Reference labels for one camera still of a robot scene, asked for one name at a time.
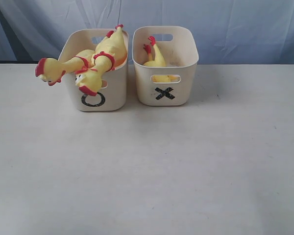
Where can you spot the broken chicken body piece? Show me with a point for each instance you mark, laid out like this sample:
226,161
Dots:
156,59

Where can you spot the yellow rubber chicken front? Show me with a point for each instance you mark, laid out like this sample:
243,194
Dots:
109,53

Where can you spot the yellow rubber chicken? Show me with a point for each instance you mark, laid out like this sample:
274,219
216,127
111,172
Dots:
51,70
109,53

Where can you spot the yellow rubber chicken top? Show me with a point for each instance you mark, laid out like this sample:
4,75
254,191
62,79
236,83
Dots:
51,70

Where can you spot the cream bin marked O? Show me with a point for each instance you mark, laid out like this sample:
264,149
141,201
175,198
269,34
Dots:
112,95

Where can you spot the cream bin marked X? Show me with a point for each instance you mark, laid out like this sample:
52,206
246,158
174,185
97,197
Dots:
179,50

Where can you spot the blue backdrop curtain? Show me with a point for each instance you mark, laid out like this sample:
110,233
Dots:
225,31

